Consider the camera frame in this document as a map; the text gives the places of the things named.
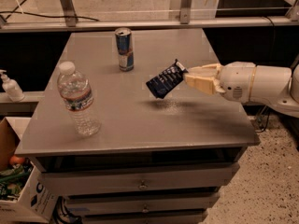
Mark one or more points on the top grey drawer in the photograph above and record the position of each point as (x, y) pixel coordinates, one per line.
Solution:
(139, 179)

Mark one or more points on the white pump sanitizer bottle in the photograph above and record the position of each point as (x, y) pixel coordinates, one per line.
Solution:
(11, 87)

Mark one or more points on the dark blue rxbar wrapper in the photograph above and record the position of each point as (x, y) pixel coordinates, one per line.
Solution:
(167, 80)

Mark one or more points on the blue silver energy drink can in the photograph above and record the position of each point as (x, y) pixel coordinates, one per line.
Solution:
(125, 48)

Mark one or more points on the white cardboard box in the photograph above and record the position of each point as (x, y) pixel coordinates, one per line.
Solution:
(23, 197)

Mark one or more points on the grey drawer cabinet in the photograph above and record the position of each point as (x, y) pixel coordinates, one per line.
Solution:
(137, 130)

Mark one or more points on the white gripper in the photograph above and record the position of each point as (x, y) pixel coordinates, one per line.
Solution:
(237, 80)

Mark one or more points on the clear plastic water bottle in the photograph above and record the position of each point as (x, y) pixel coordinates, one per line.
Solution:
(77, 94)

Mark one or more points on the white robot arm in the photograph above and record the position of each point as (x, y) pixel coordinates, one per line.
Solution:
(276, 87)

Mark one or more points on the grey drawer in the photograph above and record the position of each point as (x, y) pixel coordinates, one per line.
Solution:
(192, 216)
(139, 179)
(142, 204)

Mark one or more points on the middle grey drawer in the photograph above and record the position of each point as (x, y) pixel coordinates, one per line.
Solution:
(142, 204)

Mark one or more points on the metal frame rail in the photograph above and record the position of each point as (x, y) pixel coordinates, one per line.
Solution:
(19, 27)

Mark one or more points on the bottom grey drawer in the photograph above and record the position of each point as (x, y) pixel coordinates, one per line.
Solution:
(192, 216)

